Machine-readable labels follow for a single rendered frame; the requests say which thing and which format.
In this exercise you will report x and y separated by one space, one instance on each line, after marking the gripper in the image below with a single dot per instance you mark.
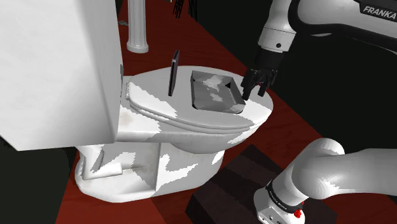
268 60

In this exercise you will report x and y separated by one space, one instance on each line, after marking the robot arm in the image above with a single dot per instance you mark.
325 173

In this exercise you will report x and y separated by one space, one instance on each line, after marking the grey metal tray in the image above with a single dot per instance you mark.
214 91

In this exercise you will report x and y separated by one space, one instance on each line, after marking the black phone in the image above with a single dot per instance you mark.
173 74

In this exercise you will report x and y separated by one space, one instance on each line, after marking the white toilet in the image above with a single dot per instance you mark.
62 71

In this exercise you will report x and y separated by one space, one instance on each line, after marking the white pedestal column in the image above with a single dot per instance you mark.
137 26

